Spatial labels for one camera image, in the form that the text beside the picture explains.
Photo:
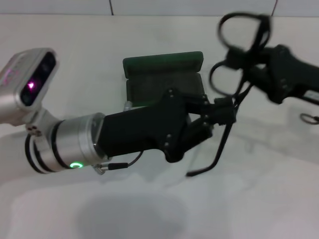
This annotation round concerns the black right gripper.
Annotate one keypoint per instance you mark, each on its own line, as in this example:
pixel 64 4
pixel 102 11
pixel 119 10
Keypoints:
pixel 286 74

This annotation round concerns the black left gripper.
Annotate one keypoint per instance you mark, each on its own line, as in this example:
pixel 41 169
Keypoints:
pixel 139 129

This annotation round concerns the black glasses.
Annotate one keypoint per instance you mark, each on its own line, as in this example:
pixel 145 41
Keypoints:
pixel 264 25

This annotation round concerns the green glasses case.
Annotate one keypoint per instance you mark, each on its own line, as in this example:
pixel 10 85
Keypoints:
pixel 159 69

